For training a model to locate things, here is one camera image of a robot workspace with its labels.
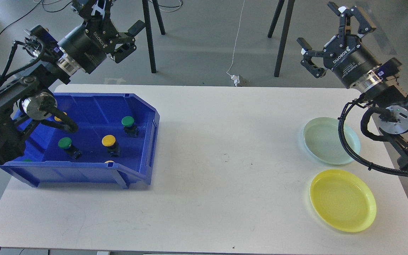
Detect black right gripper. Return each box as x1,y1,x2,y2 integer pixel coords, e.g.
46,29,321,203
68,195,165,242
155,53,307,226
297,1,381,89

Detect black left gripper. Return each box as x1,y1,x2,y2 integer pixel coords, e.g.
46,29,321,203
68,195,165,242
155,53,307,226
58,0,145,74

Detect green push button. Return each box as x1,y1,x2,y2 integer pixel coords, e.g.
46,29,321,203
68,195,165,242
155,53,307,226
121,115,139,138
58,137,82,160

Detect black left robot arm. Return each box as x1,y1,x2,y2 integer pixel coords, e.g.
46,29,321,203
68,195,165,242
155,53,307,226
0,0,146,165

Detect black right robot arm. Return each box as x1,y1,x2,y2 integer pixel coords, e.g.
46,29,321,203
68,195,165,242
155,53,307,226
297,1,408,177

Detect light green plate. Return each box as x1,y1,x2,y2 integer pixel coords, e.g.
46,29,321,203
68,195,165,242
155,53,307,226
301,117,354,166

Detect yellow plate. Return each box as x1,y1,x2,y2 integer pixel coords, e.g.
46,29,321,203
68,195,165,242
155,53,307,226
309,169,377,233

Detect black tripod legs left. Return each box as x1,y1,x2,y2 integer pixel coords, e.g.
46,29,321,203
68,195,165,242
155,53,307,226
142,0,166,74

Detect black tripod legs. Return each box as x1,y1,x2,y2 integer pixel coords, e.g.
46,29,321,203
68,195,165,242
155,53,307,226
267,0,295,78
142,0,166,74

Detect black tripod legs right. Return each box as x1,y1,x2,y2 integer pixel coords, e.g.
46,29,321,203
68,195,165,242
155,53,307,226
267,0,295,78

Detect blue plastic bin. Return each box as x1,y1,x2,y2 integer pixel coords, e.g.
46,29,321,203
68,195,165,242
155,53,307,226
0,93,160,189

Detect black floor cables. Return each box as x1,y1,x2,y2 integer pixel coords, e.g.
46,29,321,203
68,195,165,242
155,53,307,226
0,0,184,60

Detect white cable with plug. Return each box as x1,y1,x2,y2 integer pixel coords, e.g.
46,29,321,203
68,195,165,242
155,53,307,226
226,0,247,87

